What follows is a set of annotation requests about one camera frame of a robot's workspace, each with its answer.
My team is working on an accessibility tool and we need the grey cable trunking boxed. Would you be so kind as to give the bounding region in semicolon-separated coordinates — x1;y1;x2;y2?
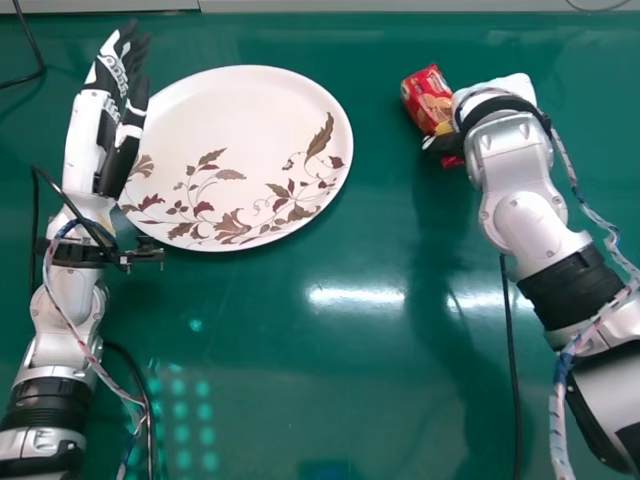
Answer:
198;0;640;14
0;0;199;15

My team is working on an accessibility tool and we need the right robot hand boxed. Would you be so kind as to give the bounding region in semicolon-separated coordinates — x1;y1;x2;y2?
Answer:
422;73;554;154

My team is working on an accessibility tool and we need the striped white cable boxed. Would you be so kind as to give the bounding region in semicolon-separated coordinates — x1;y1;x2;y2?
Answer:
41;219;151;480
547;114;640;480

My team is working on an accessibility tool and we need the red biscuit packet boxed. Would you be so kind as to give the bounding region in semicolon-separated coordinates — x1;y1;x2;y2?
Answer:
399;63;467;170

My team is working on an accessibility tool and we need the black cable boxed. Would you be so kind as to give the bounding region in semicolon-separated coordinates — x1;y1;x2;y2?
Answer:
101;340;156;480
0;0;47;92
498;253;525;480
28;164;120;297

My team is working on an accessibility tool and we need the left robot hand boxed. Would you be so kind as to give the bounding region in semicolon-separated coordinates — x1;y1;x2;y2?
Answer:
37;18;153;266

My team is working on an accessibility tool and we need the white plate brown leaf pattern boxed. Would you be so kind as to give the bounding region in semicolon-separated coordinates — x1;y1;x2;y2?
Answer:
117;64;355;253

